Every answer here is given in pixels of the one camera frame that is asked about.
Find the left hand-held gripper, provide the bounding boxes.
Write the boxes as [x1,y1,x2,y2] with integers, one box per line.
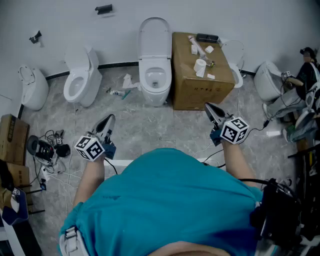
[74,114,117,162]

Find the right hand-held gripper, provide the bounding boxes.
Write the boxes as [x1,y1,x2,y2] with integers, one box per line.
[204,102,250,147]

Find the white toilet seat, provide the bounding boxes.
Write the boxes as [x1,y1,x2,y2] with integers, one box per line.
[138,57,173,95]

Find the person's right forearm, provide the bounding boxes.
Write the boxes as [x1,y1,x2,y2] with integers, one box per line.
[221,142,257,188]

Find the person's left forearm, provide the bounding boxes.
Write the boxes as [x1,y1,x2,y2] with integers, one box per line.
[72,153,106,208]

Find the white paper roll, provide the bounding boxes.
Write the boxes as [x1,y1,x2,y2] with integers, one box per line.
[193,58,208,78]

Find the white toilet with tank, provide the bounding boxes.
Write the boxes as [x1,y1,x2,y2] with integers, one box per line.
[63,44,103,109]

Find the white toilet bowl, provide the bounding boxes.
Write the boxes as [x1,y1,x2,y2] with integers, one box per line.
[138,67,173,108]

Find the white smart toilet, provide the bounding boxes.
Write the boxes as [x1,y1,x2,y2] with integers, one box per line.
[253,60,288,102]

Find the white toilet with round lid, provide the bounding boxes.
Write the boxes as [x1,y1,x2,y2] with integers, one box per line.
[219,39,246,89]

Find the white rounded tankless toilet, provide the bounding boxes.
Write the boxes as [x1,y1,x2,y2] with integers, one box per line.
[17,64,50,112]

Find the white toilet lid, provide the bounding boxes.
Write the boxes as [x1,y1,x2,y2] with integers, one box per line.
[137,16,173,61]

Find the large brown cardboard box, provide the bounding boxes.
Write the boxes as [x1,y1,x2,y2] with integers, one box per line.
[171,31,236,111]

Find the black round pouch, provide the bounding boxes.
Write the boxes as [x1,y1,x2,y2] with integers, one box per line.
[55,143,72,158]

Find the crumpled white paper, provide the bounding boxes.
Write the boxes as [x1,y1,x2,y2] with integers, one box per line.
[122,73,142,91]

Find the white drain pipe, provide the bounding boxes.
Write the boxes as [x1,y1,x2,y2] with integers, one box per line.
[187,34,216,68]

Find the black flat device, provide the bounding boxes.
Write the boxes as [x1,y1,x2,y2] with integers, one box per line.
[195,33,220,43]

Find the person's teal shirt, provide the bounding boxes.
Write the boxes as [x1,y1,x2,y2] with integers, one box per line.
[58,147,278,256]

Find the brown printed carton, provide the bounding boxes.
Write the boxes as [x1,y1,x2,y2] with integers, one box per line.
[0,114,31,166]

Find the small brown carton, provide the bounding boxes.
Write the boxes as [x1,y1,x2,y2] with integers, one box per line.
[5,162,33,202]

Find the black waist pack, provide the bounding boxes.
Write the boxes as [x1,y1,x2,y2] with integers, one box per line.
[249,178,304,249]

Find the blue hand-held device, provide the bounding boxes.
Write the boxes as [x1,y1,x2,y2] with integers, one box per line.
[1,186,30,226]

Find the black metal rack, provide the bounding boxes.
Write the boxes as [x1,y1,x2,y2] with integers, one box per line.
[287,144,320,251]

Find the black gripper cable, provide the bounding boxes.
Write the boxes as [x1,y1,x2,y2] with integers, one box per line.
[103,157,119,176]

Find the long black floor cable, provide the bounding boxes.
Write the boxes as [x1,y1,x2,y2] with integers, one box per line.
[199,119,271,169]

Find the black device with cables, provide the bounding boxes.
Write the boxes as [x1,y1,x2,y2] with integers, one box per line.
[34,138,58,166]

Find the small black wall bracket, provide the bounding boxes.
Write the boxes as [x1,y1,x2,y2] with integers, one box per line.
[28,30,43,45]

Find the grey shoulder strap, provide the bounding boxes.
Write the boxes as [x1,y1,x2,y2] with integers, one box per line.
[59,225,89,256]

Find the black wall shelf holder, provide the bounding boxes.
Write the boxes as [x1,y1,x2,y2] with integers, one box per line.
[94,4,114,16]

